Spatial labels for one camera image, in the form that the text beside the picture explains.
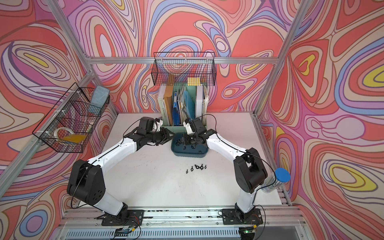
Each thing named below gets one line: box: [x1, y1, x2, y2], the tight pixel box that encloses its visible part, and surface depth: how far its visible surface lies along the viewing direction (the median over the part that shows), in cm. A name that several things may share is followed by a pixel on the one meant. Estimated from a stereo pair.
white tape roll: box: [54, 127, 75, 141], surface depth 68 cm
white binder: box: [196, 85, 204, 120], surface depth 98 cm
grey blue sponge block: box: [90, 85, 110, 108], surface depth 83 cm
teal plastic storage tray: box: [171, 133, 209, 158], surface depth 98 cm
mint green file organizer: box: [158, 84, 208, 134], surface depth 98 cm
